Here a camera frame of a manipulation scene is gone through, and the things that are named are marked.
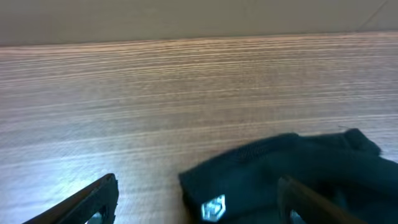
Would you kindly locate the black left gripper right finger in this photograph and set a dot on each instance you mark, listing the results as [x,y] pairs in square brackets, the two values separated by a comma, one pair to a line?
[311,207]

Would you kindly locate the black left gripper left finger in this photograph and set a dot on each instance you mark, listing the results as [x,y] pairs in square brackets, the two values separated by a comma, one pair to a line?
[96,203]

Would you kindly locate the black t-shirt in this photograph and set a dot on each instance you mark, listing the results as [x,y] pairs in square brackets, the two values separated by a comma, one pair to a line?
[240,185]

